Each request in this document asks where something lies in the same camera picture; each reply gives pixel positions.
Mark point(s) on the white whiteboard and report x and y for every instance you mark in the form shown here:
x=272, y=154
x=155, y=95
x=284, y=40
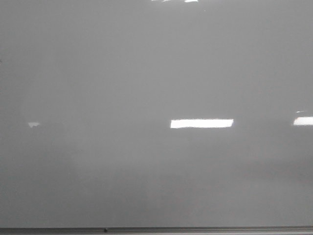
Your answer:
x=152, y=113

